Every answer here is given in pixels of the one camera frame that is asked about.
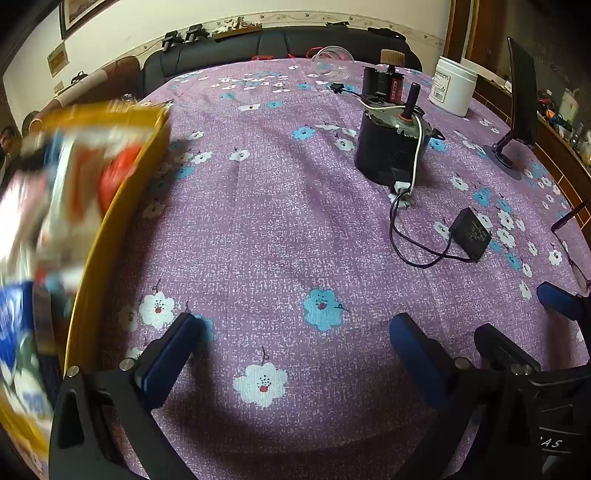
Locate blue white crinkled packet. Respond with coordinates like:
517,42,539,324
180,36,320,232
0,281,51,416

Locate white cable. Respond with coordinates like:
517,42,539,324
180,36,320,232
362,99,428,195

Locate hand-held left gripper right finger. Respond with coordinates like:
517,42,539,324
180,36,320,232
389,313,539,480

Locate white plastic jar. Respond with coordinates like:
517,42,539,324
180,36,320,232
428,56,477,117

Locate yellow cardboard box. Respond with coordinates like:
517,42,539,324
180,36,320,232
0,99,171,472

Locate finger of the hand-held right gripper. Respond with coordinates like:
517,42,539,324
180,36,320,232
536,281,591,321
475,323,542,377

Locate purple floral tablecloth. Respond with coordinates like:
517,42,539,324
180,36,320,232
69,58,591,480

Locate clear plastic container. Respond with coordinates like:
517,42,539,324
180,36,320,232
311,45,356,80

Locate black monitor on stand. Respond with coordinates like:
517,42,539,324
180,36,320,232
482,37,541,181

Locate wall plaque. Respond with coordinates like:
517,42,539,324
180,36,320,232
46,41,70,77

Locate wooden board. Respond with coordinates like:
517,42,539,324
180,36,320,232
212,17,264,40

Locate dark eyeglasses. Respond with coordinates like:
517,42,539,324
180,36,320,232
551,198,591,296

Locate black leather sofa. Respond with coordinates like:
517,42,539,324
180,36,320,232
141,25,423,100

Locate black cable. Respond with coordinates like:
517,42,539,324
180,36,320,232
389,187,462,268

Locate framed wall picture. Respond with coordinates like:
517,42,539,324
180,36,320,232
59,0,121,40

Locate black red component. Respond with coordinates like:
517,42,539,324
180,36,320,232
361,65,407,104

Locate white packet red label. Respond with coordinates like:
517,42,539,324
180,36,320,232
9,134,144,287

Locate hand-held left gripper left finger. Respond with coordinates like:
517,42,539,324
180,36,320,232
48,313,215,480

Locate black electric motor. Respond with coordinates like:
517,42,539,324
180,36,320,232
353,83,446,188

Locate brown armchair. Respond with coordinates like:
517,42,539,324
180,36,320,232
23,58,141,134

